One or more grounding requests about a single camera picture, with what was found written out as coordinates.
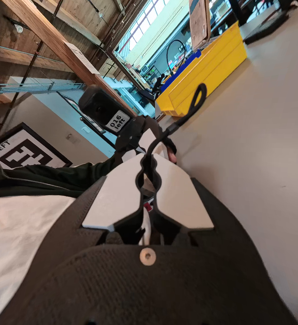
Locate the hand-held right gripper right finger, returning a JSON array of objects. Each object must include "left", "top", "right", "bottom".
[{"left": 152, "top": 153, "right": 215, "bottom": 231}]

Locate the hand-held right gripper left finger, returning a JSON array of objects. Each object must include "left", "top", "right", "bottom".
[{"left": 82, "top": 153, "right": 147, "bottom": 232}]

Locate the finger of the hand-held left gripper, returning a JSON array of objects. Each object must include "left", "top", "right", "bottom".
[
  {"left": 138, "top": 128, "right": 166, "bottom": 155},
  {"left": 121, "top": 148, "right": 144, "bottom": 163}
]

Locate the yellow storage bin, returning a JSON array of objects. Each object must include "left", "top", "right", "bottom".
[{"left": 155, "top": 20, "right": 248, "bottom": 117}]

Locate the black desk mat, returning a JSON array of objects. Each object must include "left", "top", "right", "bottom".
[{"left": 243, "top": 13, "right": 289, "bottom": 45}]

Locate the paper notice on beam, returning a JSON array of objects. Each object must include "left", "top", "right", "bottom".
[{"left": 65, "top": 42, "right": 100, "bottom": 75}]

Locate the blue storage bin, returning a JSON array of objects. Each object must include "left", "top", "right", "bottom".
[{"left": 160, "top": 49, "right": 203, "bottom": 93}]

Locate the black framed marker sign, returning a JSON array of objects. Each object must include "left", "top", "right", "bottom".
[{"left": 0, "top": 122, "right": 73, "bottom": 170}]

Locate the large cardboard panel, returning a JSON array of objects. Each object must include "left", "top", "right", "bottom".
[{"left": 189, "top": 0, "right": 211, "bottom": 50}]

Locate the wooden post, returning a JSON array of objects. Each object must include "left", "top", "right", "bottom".
[{"left": 0, "top": 0, "right": 139, "bottom": 118}]

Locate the black looped cable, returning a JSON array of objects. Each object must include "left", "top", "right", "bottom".
[{"left": 166, "top": 39, "right": 187, "bottom": 74}]

